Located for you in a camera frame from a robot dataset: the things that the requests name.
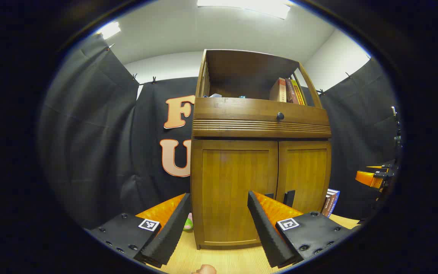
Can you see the black backdrop cloth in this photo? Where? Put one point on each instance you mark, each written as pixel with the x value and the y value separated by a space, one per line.
pixel 89 133

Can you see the large ceiling light panel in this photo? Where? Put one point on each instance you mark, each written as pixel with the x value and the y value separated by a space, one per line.
pixel 249 5

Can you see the tan and red book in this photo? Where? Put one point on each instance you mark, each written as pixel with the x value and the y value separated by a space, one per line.
pixel 278 91

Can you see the green and pink toy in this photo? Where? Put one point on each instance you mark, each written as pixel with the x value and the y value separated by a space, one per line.
pixel 188 224

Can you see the maroon book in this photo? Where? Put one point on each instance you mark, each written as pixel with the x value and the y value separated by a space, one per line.
pixel 291 93

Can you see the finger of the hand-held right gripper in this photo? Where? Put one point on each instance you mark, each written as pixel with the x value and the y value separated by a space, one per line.
pixel 367 179
pixel 376 167

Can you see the wooden double-door shoe cabinet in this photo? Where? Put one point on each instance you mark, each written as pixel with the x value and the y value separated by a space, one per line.
pixel 249 68

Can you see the small ceiling light panel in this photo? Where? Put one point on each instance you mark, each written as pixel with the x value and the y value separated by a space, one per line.
pixel 109 30

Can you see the wooden drawer with black knob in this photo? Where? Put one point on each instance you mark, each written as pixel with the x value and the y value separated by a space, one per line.
pixel 234 112

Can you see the blue book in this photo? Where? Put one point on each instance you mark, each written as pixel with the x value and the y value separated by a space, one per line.
pixel 335 199

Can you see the small white object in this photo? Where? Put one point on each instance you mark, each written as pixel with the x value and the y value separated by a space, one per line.
pixel 215 95

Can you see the wooden shoe cabinet door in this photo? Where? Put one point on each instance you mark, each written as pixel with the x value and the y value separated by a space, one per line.
pixel 306 175
pixel 226 190

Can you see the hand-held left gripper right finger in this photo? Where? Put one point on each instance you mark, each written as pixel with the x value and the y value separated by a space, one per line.
pixel 266 236

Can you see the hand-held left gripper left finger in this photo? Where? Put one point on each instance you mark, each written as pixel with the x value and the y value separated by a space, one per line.
pixel 169 236

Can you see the yellow book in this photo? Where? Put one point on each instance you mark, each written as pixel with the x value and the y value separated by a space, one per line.
pixel 298 93

